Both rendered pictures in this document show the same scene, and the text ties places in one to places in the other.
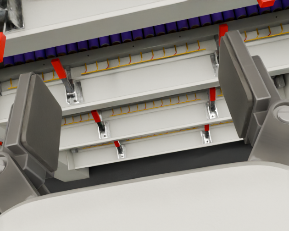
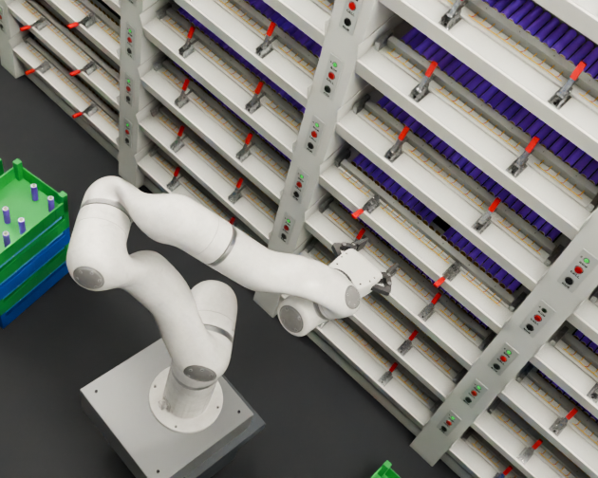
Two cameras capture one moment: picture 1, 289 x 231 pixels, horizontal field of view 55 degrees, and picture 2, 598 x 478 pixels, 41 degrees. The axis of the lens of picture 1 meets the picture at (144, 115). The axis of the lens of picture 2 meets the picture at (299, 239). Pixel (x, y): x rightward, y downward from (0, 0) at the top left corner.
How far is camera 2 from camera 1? 171 cm
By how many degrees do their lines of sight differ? 16
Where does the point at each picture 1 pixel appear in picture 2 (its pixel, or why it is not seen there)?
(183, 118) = (384, 334)
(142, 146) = (339, 334)
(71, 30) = (382, 230)
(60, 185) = (247, 298)
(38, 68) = (351, 222)
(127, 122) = not seen: hidden behind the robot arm
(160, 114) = (375, 317)
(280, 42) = (462, 336)
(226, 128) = (404, 391)
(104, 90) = not seen: hidden behind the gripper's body
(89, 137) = not seen: hidden behind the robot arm
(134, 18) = (404, 249)
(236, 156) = (389, 432)
